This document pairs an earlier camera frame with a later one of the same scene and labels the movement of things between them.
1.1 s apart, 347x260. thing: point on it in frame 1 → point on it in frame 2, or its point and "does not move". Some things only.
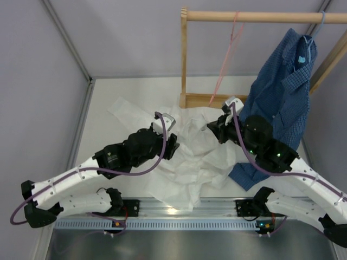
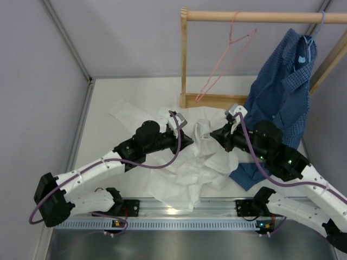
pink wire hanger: (237, 27) → (234, 53)
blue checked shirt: (281, 95) does not move
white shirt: (201, 164) does not move
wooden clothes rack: (325, 64) does not move
